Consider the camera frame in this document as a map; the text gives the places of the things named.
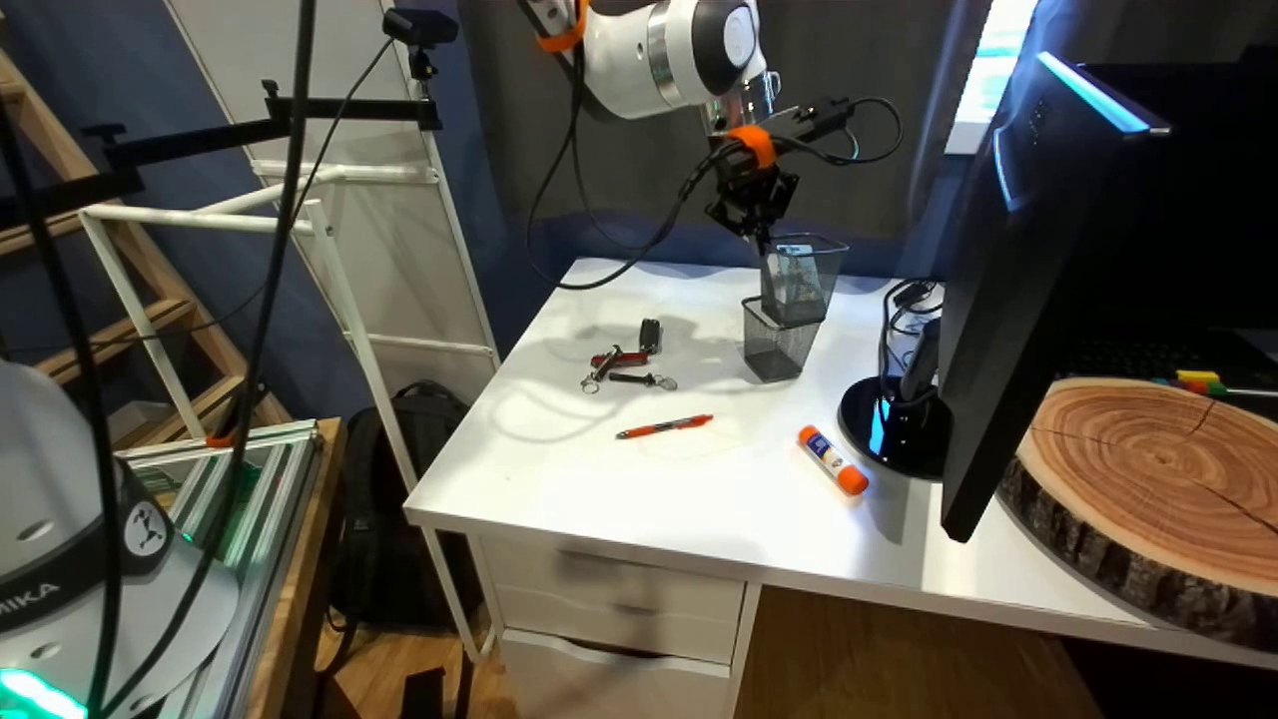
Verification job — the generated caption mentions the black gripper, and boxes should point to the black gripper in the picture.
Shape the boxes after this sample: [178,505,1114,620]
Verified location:
[703,140,801,256]

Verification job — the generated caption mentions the grey domed robot base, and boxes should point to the grey domed robot base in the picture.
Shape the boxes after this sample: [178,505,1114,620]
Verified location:
[0,357,247,719]

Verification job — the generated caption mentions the pale paper sachet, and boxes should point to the pale paper sachet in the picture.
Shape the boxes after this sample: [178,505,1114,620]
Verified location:
[772,254,830,324]

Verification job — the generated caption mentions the orange and black pen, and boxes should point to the orange and black pen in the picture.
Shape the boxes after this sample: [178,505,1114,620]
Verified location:
[611,413,720,445]

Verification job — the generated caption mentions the white desk drawer unit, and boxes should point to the white desk drawer unit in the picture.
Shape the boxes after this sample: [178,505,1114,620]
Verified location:
[471,531,765,719]

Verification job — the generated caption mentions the round black monitor base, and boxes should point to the round black monitor base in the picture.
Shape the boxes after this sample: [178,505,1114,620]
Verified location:
[833,371,959,485]

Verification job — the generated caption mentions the orange capped glue stick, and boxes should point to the orange capped glue stick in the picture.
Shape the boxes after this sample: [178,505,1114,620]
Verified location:
[793,424,874,499]

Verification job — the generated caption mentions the black computer monitor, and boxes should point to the black computer monitor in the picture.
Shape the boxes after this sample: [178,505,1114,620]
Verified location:
[934,0,1278,549]

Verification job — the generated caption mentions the black webcam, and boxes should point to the black webcam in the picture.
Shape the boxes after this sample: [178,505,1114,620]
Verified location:
[378,3,464,82]

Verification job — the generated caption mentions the coloured markers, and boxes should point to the coloured markers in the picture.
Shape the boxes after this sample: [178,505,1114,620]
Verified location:
[1168,364,1278,404]

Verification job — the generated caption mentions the black backpack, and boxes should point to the black backpack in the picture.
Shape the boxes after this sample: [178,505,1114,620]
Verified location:
[320,380,471,637]

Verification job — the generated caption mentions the round wood slice slab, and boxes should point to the round wood slice slab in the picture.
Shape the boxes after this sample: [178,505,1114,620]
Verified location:
[994,371,1278,654]

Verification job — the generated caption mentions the glass topped side table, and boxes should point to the glass topped side table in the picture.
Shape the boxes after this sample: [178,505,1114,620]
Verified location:
[110,416,351,719]

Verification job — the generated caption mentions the wooden ladder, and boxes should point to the wooden ladder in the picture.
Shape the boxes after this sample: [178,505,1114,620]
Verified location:
[0,47,292,451]

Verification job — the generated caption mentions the orange cable clip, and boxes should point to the orange cable clip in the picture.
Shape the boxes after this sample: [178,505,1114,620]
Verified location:
[722,120,781,174]

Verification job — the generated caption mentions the black bar wrist camera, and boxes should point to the black bar wrist camera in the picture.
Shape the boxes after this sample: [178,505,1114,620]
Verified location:
[749,92,860,151]

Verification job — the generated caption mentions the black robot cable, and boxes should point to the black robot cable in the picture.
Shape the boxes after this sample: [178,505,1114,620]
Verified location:
[521,54,906,295]

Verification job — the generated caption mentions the black tool with ring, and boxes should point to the black tool with ring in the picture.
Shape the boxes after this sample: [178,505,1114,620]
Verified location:
[601,367,681,397]

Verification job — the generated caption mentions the white metal shelf frame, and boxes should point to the white metal shelf frame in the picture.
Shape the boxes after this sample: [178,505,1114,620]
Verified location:
[74,158,501,665]

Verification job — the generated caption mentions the thick black hanging cable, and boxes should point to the thick black hanging cable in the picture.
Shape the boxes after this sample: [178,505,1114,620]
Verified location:
[0,0,328,719]

